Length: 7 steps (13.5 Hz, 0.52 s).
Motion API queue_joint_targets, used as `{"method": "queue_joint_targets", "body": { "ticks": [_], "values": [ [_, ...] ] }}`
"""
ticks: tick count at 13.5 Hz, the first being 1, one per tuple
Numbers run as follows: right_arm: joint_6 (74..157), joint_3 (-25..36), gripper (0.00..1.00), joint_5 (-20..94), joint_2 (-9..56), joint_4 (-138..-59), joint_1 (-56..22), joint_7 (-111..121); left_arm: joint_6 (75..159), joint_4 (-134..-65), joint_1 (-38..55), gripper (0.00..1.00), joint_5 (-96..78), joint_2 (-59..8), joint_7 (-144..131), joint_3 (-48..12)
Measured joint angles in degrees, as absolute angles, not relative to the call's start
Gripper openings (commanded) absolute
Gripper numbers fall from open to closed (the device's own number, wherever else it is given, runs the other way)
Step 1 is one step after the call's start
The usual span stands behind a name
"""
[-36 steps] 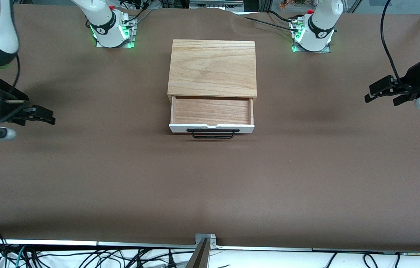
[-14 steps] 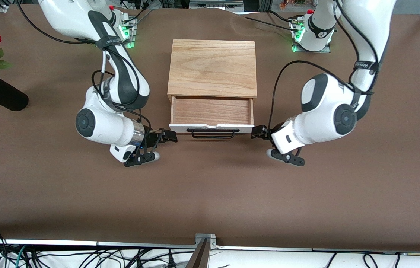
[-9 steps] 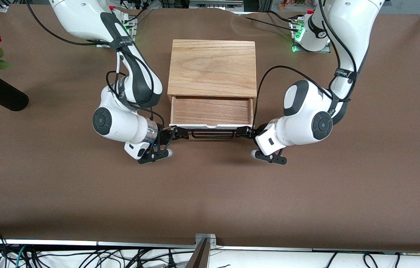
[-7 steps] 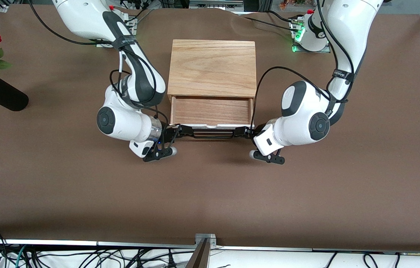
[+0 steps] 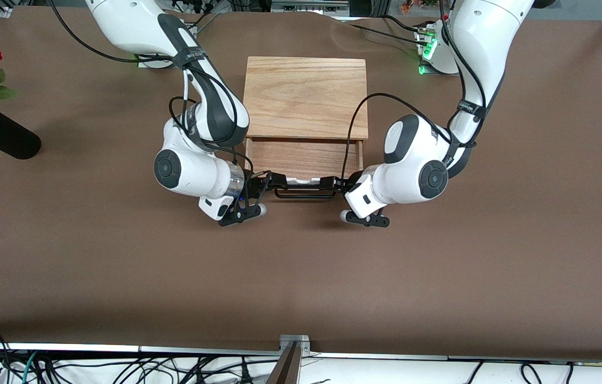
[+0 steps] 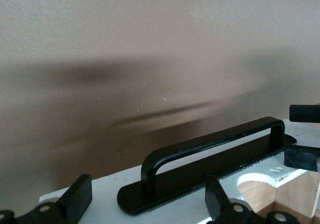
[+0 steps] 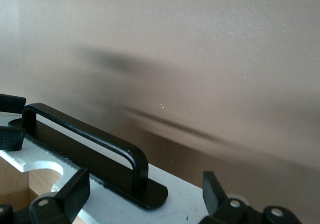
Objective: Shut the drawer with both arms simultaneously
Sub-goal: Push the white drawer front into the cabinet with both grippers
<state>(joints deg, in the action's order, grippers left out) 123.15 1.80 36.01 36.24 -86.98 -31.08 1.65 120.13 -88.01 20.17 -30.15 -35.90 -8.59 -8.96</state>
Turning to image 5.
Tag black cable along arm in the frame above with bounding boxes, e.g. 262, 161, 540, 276
47, 0, 255, 179
340, 0, 489, 182

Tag metal table edge bracket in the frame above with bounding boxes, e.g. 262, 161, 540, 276
279, 334, 311, 357

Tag black cables to arm base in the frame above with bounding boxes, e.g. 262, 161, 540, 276
333, 15, 431, 46

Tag tangled black floor cables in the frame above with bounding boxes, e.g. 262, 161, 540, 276
0, 323, 280, 384

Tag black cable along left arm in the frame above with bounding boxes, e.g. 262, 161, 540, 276
340, 0, 489, 182

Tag teal cable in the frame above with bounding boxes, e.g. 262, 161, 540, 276
19, 352, 39, 384

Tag metal base plate left arm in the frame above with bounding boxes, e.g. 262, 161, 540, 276
418, 24, 459, 76

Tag black cable along right arm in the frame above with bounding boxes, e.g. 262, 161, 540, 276
47, 0, 255, 179

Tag brown post below table edge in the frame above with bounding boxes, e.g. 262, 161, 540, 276
266, 341, 302, 384

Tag black metal drawer handle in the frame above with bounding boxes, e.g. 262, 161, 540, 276
274, 186, 337, 201

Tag brown table cover sheet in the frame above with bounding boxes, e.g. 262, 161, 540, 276
0, 5, 602, 361

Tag wooden drawer with white front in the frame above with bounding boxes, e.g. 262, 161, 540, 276
246, 138, 364, 186

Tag light wooden drawer cabinet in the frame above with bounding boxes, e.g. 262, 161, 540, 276
242, 56, 369, 171

